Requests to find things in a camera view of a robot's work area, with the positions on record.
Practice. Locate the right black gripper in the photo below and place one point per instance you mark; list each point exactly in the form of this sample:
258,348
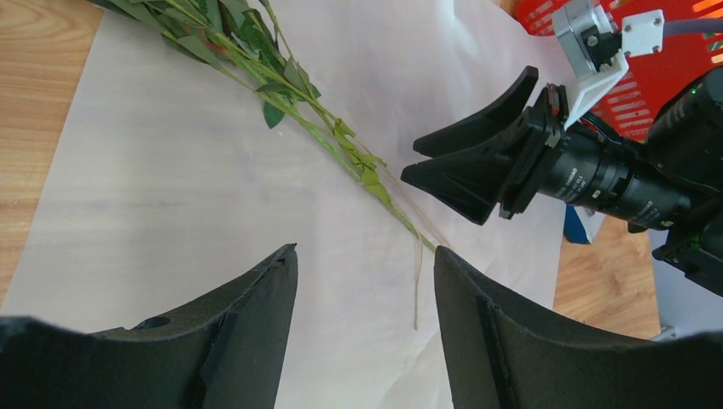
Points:
672,182

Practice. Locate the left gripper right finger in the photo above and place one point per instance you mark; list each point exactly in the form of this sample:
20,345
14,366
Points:
503,350

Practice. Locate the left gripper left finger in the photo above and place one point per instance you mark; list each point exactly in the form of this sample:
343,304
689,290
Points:
224,349

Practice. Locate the white wrapping paper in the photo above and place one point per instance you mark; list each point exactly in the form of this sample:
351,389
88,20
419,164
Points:
167,183

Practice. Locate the pink and white flowers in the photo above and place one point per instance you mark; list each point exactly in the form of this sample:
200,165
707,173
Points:
244,42

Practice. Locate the red plastic shopping basket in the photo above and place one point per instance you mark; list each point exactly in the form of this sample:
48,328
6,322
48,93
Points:
691,46

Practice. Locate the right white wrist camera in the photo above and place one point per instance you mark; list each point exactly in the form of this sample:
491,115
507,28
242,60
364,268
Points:
598,50

